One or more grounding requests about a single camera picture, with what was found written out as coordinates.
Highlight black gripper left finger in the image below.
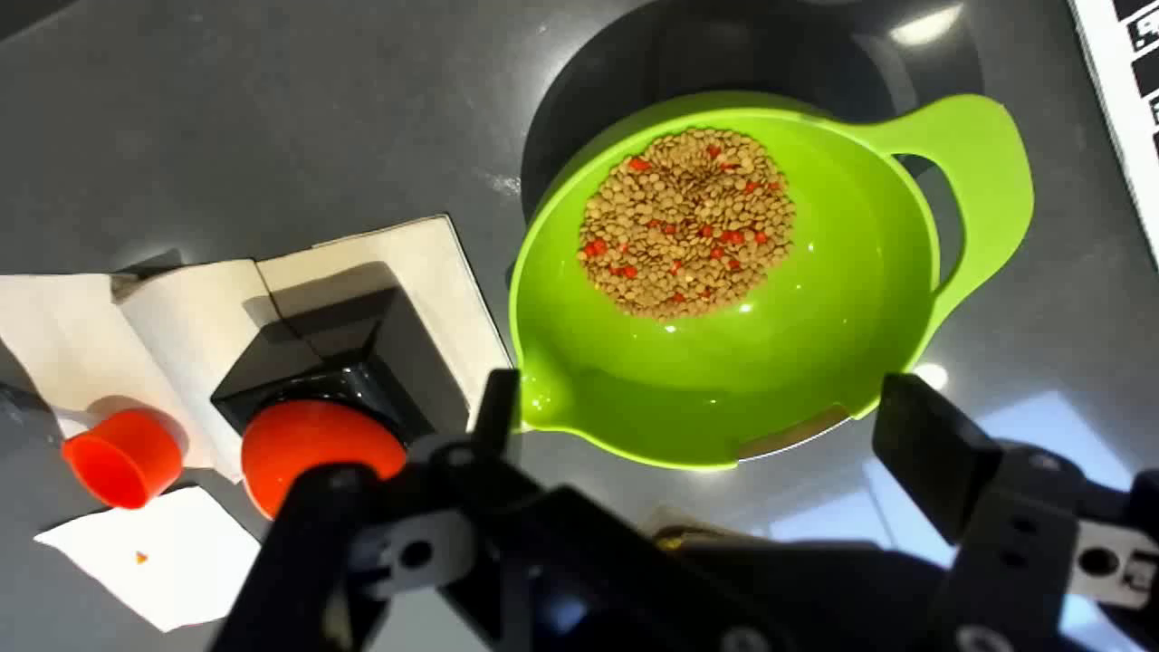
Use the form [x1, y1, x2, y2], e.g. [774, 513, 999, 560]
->
[212, 365, 552, 652]

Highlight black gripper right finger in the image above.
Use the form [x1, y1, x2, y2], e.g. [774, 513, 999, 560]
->
[870, 368, 1159, 652]

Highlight black box with orange button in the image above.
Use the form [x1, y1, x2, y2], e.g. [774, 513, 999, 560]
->
[212, 259, 472, 520]

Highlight white paper napkin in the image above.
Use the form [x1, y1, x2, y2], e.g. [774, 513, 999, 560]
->
[32, 483, 266, 635]

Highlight small orange plastic cup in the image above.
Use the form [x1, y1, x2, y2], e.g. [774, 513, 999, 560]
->
[63, 406, 192, 512]

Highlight black white checkerboard calibration board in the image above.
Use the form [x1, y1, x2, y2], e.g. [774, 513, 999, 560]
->
[1066, 0, 1159, 266]

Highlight brown and red grains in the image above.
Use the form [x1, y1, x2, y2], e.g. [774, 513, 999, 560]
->
[575, 122, 801, 322]

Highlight green bowl with handle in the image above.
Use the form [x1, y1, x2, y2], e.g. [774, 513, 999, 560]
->
[503, 92, 1039, 476]

